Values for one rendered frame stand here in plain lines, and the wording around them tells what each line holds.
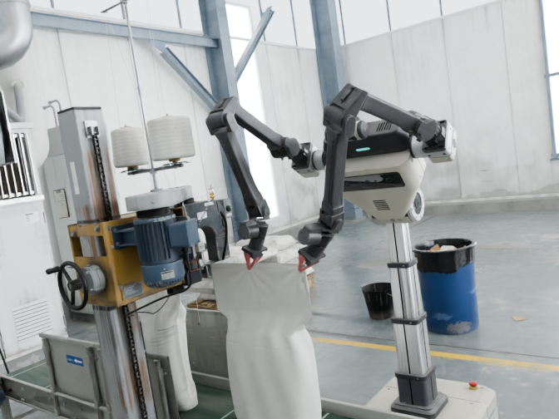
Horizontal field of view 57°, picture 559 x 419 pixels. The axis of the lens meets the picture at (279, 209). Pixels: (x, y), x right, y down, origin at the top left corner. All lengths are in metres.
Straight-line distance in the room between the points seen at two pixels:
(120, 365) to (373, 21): 9.44
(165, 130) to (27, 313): 3.17
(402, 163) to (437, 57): 8.20
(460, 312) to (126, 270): 2.73
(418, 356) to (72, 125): 1.71
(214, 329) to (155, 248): 1.05
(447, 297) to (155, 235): 2.65
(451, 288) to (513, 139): 6.02
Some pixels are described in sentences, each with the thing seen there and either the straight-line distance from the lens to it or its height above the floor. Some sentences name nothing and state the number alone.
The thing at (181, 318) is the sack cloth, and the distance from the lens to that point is 2.49.
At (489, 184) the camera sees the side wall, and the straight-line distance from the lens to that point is 9.89.
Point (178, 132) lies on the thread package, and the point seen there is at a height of 1.62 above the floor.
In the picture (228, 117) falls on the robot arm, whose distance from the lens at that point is 1.84.
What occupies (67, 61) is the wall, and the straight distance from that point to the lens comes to 6.83.
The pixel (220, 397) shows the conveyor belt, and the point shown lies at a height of 0.38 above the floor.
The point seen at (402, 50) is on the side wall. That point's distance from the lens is 10.42.
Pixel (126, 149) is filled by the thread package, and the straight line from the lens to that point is 2.13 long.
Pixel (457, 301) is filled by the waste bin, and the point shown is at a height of 0.26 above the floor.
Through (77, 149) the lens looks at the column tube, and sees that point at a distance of 1.98.
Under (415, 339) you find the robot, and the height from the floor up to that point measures 0.61.
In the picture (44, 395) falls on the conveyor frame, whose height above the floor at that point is 0.37.
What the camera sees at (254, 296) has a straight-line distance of 2.09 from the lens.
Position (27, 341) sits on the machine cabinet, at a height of 0.28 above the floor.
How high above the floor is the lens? 1.47
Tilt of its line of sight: 5 degrees down
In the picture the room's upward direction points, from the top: 8 degrees counter-clockwise
